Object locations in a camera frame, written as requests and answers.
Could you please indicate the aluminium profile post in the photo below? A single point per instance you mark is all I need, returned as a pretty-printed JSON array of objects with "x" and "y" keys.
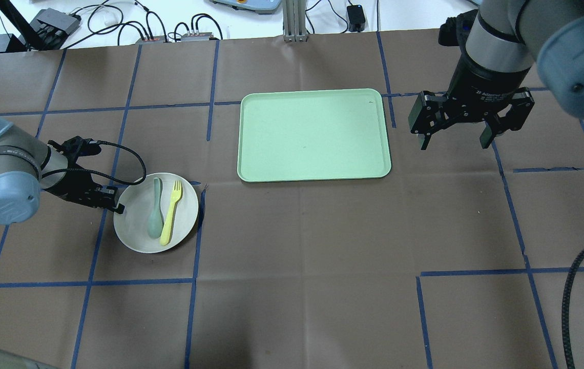
[{"x": 294, "y": 21}]

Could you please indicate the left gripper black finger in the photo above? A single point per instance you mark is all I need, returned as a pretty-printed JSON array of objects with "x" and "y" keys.
[{"x": 118, "y": 208}]

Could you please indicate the black power adapter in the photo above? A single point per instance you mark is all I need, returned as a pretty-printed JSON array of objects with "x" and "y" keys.
[{"x": 356, "y": 19}]

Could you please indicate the white round plate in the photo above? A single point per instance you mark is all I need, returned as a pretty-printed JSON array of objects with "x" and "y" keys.
[{"x": 131, "y": 226}]

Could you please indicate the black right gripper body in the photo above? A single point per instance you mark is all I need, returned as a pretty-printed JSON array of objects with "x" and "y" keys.
[{"x": 484, "y": 80}]

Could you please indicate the green plastic spoon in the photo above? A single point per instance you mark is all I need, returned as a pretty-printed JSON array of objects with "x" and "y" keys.
[{"x": 155, "y": 221}]

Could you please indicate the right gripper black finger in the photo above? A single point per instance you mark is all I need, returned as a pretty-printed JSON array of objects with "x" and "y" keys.
[
  {"x": 490, "y": 132},
  {"x": 425, "y": 140}
]

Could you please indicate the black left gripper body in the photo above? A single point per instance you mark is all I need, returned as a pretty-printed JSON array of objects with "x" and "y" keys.
[{"x": 72, "y": 183}]

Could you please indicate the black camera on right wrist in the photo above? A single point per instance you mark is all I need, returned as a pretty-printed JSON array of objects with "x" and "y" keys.
[{"x": 455, "y": 30}]

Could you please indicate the small connector box right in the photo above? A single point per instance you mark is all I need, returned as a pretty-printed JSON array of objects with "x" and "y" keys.
[{"x": 195, "y": 37}]

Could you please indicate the grey hub box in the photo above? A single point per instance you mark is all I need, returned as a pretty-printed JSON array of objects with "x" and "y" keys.
[{"x": 55, "y": 20}]

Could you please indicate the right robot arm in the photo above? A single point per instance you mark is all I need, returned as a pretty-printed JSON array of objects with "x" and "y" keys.
[{"x": 500, "y": 42}]

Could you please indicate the light green tray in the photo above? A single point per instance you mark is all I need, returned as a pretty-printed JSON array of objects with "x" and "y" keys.
[{"x": 313, "y": 135}]

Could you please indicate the small connector box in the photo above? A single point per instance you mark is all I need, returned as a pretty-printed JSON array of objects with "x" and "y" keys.
[
  {"x": 195, "y": 37},
  {"x": 158, "y": 39}
]

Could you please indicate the small connector box left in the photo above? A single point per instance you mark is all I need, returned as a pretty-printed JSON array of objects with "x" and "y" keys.
[{"x": 158, "y": 39}]

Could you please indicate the yellow plastic fork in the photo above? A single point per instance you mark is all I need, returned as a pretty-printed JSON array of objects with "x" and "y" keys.
[{"x": 175, "y": 197}]

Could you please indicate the black stand leg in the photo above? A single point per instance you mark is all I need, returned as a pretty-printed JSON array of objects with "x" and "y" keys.
[{"x": 30, "y": 36}]

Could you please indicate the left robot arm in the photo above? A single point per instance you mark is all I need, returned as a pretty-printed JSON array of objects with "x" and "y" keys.
[{"x": 29, "y": 166}]

